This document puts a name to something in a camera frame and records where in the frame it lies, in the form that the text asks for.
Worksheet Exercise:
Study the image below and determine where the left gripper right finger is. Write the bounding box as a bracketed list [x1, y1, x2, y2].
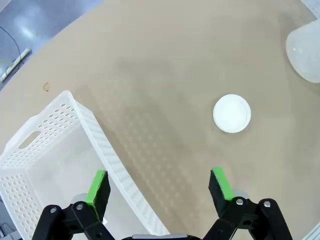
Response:
[203, 166, 294, 240]

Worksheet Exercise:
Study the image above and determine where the translucent conical flask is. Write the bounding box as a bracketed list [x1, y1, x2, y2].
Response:
[285, 19, 320, 84]

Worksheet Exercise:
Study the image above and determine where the white floor cable duct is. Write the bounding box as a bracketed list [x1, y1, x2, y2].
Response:
[0, 47, 32, 82]

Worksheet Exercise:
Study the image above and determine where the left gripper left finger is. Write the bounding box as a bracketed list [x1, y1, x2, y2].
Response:
[31, 169, 114, 240]

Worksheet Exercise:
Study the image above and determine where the white round lid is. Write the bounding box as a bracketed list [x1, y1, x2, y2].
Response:
[212, 93, 252, 134]

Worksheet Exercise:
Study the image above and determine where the white perforated plastic basket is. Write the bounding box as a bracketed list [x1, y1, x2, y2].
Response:
[0, 90, 171, 240]

